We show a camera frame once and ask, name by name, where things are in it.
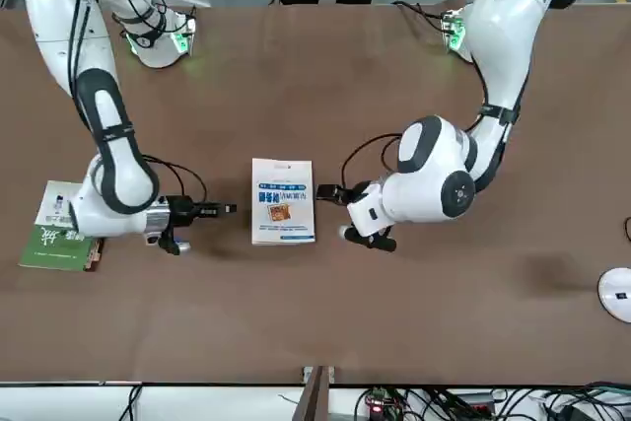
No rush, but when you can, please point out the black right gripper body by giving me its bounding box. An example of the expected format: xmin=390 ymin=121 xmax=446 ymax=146
xmin=167 ymin=195 xmax=204 ymax=228

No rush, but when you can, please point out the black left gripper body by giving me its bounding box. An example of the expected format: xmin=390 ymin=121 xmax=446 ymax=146
xmin=339 ymin=180 xmax=371 ymax=208

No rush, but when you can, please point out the paperback book blue-white cover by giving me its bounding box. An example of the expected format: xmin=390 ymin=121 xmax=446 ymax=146
xmin=250 ymin=158 xmax=317 ymax=246

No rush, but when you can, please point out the green and white book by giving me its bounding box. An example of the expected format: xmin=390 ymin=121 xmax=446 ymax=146
xmin=18 ymin=179 xmax=105 ymax=273

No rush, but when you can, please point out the white side desk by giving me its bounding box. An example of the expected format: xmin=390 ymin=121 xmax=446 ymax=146
xmin=0 ymin=381 xmax=631 ymax=421

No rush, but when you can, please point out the circuit board with red light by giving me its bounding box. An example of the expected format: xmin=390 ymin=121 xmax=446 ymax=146
xmin=363 ymin=387 xmax=398 ymax=416

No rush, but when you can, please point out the grey finned power supply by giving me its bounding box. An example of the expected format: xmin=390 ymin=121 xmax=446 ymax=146
xmin=456 ymin=390 xmax=499 ymax=412

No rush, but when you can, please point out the white desk lamp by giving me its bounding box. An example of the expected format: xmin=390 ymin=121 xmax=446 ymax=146
xmin=596 ymin=266 xmax=631 ymax=325

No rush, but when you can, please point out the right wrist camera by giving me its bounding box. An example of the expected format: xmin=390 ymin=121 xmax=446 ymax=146
xmin=144 ymin=229 xmax=194 ymax=257

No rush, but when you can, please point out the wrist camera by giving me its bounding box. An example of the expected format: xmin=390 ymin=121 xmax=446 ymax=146
xmin=338 ymin=224 xmax=398 ymax=253
xmin=144 ymin=229 xmax=194 ymax=257

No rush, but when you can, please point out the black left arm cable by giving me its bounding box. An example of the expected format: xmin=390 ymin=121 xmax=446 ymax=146
xmin=341 ymin=60 xmax=519 ymax=190

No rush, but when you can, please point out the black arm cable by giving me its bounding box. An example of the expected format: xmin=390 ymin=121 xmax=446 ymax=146
xmin=341 ymin=60 xmax=519 ymax=190
xmin=22 ymin=0 xmax=209 ymax=208

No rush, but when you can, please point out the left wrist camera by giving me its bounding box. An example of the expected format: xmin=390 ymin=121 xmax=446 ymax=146
xmin=338 ymin=224 xmax=398 ymax=253

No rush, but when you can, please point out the black left base cable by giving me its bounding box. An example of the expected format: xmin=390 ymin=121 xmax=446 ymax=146
xmin=390 ymin=0 xmax=450 ymax=34

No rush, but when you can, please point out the black desk cable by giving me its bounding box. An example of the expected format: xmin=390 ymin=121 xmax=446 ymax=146
xmin=126 ymin=384 xmax=145 ymax=421

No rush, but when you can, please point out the aluminium frame post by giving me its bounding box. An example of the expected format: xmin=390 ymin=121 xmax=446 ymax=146
xmin=294 ymin=365 xmax=332 ymax=421

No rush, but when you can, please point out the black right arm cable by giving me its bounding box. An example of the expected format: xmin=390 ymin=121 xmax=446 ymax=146
xmin=22 ymin=0 xmax=209 ymax=208

